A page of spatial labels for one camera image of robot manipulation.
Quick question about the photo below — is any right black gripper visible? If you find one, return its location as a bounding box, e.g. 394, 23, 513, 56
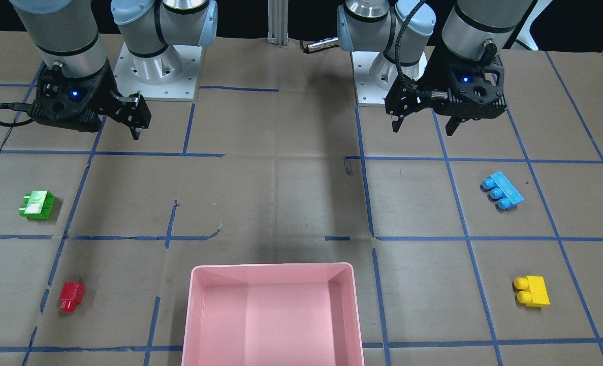
29, 61, 152, 141

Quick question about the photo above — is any yellow block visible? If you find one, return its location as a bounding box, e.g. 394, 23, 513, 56
513, 275, 550, 308

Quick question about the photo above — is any green block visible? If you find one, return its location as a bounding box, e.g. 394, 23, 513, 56
18, 190, 55, 221

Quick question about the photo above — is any blue block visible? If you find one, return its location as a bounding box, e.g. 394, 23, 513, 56
481, 171, 524, 210

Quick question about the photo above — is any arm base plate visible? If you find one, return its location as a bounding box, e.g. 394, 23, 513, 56
114, 44, 205, 102
351, 51, 397, 107

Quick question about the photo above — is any red block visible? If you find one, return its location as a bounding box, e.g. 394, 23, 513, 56
59, 281, 86, 313

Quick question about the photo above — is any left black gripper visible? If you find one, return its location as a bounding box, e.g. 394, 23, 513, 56
385, 43, 507, 136

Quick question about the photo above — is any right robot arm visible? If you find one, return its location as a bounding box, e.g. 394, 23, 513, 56
0, 1, 218, 140

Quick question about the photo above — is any aluminium frame post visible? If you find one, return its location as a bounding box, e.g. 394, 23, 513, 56
267, 0, 289, 48

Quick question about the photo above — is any pink plastic box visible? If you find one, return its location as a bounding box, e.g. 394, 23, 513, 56
181, 262, 365, 365

